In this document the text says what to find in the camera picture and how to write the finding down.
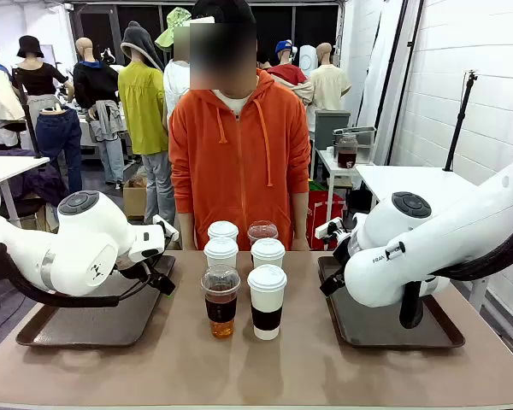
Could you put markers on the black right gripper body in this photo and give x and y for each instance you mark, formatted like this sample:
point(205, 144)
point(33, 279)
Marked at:
point(345, 255)

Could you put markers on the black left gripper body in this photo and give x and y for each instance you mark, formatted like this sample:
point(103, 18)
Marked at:
point(145, 265)

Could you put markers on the white paper cup black sleeve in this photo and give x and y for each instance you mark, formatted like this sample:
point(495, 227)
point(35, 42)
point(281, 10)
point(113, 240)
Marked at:
point(268, 252)
point(221, 252)
point(267, 299)
point(223, 230)

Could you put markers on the clear plastic cup dark tea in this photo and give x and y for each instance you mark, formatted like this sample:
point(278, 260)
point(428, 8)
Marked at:
point(263, 230)

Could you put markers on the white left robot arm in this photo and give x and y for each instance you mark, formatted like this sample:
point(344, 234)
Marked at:
point(81, 239)

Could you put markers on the person's left forearm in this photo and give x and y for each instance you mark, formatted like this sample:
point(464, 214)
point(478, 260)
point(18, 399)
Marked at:
point(300, 205)

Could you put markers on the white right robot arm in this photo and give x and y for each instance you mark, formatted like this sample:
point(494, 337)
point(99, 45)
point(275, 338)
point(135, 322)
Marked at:
point(453, 230)

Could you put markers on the person's right forearm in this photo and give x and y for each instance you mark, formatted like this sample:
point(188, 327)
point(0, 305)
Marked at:
point(181, 196)

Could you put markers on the dark brown serving tray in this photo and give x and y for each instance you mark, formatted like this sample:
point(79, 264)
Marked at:
point(367, 324)
point(90, 324)

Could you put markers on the person's left hand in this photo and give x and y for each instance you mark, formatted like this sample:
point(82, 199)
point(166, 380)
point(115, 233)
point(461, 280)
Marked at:
point(300, 242)

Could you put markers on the person's right hand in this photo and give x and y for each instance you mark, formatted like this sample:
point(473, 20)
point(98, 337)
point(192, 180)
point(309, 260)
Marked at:
point(187, 239)

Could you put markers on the red shopping bag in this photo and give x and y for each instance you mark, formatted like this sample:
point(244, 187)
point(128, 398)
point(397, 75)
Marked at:
point(325, 213)

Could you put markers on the clear plastic cup amber tea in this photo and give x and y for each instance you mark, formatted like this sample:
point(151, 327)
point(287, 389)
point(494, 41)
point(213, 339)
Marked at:
point(220, 307)

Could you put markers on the cardboard box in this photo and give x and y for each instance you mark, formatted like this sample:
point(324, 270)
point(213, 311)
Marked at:
point(134, 200)

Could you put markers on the green bag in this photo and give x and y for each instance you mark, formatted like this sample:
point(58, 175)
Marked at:
point(320, 186)

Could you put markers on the small white side table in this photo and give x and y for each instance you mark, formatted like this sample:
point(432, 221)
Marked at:
point(329, 164)

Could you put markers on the large white table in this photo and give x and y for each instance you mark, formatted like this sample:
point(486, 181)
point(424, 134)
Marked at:
point(410, 179)

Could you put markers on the glass jar with dark liquid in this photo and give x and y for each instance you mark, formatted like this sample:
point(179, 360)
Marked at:
point(347, 151)

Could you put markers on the grey metal cabinet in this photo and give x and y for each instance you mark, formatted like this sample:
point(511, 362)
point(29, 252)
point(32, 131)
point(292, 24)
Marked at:
point(331, 128)

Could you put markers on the person in orange hoodie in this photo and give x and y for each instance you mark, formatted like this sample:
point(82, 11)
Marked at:
point(239, 162)

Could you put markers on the mannequin in yellow-green shirt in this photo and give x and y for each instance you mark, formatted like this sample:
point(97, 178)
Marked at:
point(143, 111)

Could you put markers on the blue jeans half mannequin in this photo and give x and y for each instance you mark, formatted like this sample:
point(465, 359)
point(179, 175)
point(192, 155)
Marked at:
point(60, 136)

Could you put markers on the white desk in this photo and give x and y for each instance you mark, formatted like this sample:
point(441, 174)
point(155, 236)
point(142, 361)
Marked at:
point(8, 166)

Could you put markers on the black tripod stand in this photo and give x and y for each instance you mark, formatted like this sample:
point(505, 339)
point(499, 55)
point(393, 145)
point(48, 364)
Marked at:
point(457, 128)

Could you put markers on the mannequin in cream shirt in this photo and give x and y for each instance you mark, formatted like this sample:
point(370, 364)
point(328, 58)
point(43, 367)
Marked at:
point(329, 85)

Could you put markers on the black leaning pole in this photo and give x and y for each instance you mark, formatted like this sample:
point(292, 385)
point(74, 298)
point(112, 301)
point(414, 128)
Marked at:
point(391, 77)
point(405, 85)

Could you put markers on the person in white shirt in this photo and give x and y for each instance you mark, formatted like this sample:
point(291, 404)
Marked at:
point(177, 81)

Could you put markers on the mannequin in black jacket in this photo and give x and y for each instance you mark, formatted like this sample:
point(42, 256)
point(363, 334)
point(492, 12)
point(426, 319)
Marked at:
point(94, 85)

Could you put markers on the mannequin in red shirt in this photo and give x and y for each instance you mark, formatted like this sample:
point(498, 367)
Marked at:
point(288, 72)

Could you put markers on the white round device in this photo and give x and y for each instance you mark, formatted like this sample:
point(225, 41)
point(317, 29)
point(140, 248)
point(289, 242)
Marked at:
point(308, 60)

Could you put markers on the mannequin in black top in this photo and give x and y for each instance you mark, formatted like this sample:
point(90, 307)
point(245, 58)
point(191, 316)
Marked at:
point(36, 79)

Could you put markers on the blue cap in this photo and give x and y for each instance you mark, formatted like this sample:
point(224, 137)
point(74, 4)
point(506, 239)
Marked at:
point(283, 45)

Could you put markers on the grey hooded hat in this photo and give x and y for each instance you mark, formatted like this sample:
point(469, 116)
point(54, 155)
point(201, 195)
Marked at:
point(139, 40)

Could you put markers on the green checked sun hat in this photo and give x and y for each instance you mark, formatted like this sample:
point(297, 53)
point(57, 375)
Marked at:
point(173, 30)

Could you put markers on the black bucket hat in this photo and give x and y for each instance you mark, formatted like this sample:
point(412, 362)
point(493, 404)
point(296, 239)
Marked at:
point(30, 46)

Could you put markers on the black cap with white tag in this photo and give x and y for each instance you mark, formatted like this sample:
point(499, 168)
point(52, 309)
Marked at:
point(224, 10)

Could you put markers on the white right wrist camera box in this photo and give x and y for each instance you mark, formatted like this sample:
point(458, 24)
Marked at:
point(327, 228)

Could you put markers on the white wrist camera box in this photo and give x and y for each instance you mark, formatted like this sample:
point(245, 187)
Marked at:
point(327, 228)
point(164, 226)

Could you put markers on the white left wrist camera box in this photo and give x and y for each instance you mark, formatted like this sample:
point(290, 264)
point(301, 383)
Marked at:
point(164, 226)

